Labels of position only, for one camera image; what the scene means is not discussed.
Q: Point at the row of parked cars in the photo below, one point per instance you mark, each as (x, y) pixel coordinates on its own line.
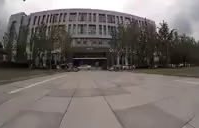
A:
(83, 67)

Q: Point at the large curved grey building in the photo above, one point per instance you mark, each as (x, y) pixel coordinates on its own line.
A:
(87, 30)

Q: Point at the row of trees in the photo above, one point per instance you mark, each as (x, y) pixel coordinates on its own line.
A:
(43, 48)
(167, 50)

